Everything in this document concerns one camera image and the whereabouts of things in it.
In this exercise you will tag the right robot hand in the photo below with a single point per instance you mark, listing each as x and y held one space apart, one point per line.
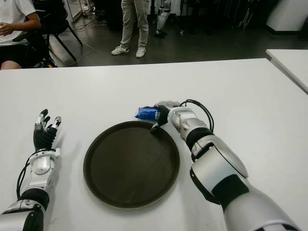
163 113

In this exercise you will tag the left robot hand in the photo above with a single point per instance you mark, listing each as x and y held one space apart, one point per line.
43 138

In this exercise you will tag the blue Oreo packet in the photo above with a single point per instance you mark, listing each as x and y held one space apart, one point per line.
146 112

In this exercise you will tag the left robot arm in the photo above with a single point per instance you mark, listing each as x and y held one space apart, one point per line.
41 166

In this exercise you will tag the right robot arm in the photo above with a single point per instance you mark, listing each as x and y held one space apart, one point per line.
216 163

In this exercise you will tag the round dark brown tray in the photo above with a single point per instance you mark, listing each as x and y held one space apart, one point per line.
131 166

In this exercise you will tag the yellow black floor object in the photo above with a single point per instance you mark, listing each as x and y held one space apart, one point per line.
48 63

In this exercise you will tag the white humanoid robot legs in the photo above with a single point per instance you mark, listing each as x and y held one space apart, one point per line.
162 19

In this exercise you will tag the standing person beige trousers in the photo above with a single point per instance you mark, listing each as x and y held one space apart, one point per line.
131 24

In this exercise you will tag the black chair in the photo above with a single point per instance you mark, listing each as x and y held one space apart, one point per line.
53 21

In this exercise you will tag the grey metal folding stand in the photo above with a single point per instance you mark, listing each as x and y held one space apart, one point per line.
245 19

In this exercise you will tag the seated person white shirt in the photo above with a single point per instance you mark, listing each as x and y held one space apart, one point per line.
12 14

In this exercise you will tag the white panel cart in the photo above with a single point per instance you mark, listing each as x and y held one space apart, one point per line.
74 9

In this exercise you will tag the white cabinet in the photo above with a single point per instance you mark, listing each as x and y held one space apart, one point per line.
284 16

